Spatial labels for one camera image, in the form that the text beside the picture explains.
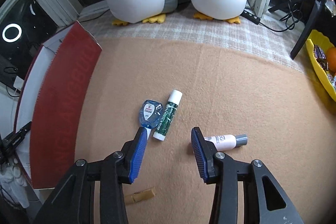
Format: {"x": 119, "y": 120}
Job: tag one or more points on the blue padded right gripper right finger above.
{"x": 265, "y": 201}

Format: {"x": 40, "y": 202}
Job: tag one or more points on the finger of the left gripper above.
{"x": 11, "y": 141}

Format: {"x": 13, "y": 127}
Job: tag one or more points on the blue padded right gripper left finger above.
{"x": 72, "y": 200}

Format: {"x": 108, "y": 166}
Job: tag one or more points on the blue correction tape dispenser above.
{"x": 150, "y": 115}

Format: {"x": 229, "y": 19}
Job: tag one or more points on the green white lip balm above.
{"x": 168, "y": 115}

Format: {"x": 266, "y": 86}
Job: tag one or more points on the white gloved hand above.
{"x": 13, "y": 185}

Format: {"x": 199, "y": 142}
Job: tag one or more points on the pink lotion bottle grey cap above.
{"x": 228, "y": 142}

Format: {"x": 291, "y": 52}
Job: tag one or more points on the wooden clothespin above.
{"x": 140, "y": 196}

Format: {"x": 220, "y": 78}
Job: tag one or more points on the white power strip with chargers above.
{"x": 18, "y": 84}

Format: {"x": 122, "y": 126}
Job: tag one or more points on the red white cardboard box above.
{"x": 51, "y": 101}

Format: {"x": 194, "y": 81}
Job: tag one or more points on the orange fruit rear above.
{"x": 331, "y": 59}

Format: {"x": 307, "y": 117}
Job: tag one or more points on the yellow leaf-shaped fruit bowl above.
{"x": 317, "y": 38}

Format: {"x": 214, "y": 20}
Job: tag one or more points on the checked white cloth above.
{"x": 267, "y": 40}

